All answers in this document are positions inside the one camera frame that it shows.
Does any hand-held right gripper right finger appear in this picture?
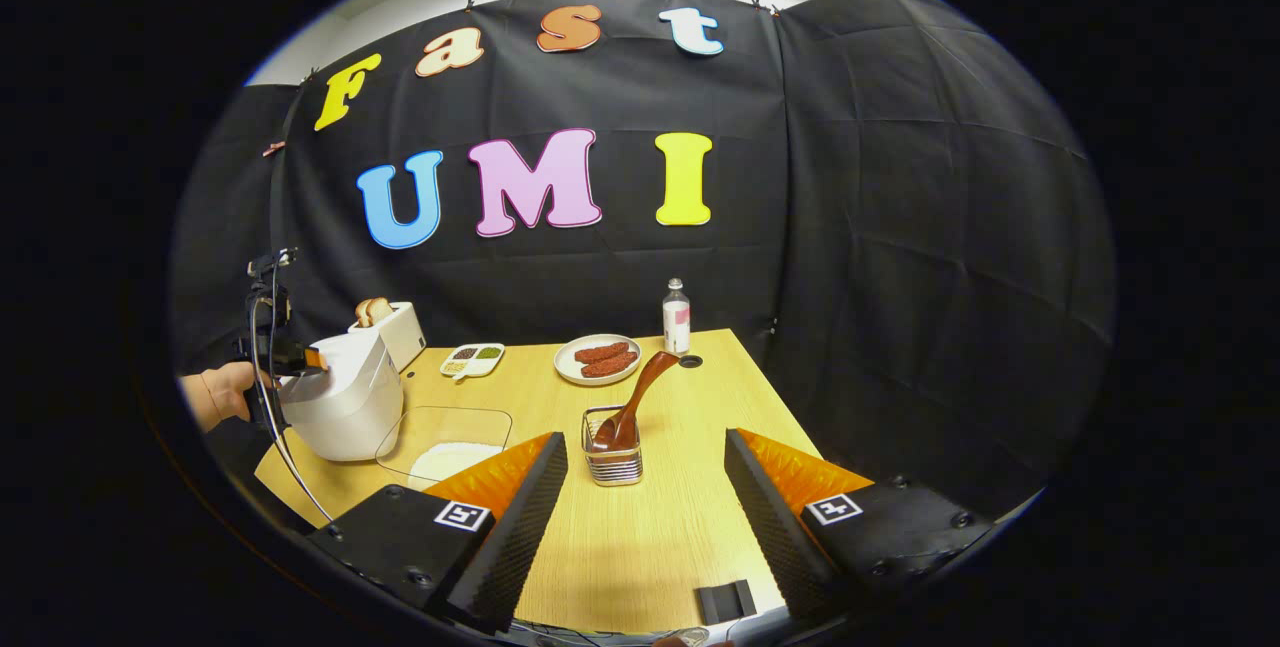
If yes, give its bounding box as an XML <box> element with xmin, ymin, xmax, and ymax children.
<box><xmin>724</xmin><ymin>428</ymin><xmax>996</xmax><ymax>623</ymax></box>

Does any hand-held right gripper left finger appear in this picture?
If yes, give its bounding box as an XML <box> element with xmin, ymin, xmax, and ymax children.
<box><xmin>310</xmin><ymin>432</ymin><xmax>569</xmax><ymax>633</ymax></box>

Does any white rice cooker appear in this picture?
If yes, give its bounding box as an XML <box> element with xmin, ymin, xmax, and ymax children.
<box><xmin>277</xmin><ymin>332</ymin><xmax>406</xmax><ymax>462</ymax></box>

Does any white rice pile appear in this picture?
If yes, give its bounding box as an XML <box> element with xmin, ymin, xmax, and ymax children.
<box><xmin>408</xmin><ymin>442</ymin><xmax>504</xmax><ymax>486</ymax></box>

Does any metal wire chopstick holder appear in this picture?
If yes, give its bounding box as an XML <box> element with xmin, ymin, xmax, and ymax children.
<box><xmin>582</xmin><ymin>406</ymin><xmax>644</xmax><ymax>487</ymax></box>

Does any brown wooden spoon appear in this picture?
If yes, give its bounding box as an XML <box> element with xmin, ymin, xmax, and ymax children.
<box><xmin>592</xmin><ymin>351</ymin><xmax>681</xmax><ymax>452</ymax></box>

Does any white toaster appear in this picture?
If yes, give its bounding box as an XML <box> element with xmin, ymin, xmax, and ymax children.
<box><xmin>348</xmin><ymin>302</ymin><xmax>427</xmax><ymax>374</ymax></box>

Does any clear plastic box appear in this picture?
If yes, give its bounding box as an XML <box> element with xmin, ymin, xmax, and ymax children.
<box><xmin>375</xmin><ymin>406</ymin><xmax>514</xmax><ymax>490</ymax></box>

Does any white divided grain dish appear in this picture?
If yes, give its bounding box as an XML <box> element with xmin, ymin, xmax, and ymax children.
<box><xmin>440</xmin><ymin>343</ymin><xmax>506</xmax><ymax>383</ymax></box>

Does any white round plate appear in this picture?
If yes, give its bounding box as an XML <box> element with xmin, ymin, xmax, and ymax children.
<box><xmin>553</xmin><ymin>333</ymin><xmax>642</xmax><ymax>387</ymax></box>

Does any clear bottle with pink label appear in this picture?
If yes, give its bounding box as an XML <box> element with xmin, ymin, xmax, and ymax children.
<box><xmin>662</xmin><ymin>278</ymin><xmax>692</xmax><ymax>356</ymax></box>

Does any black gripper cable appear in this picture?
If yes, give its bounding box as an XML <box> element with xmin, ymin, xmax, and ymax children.
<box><xmin>250</xmin><ymin>297</ymin><xmax>336</xmax><ymax>525</ymax></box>

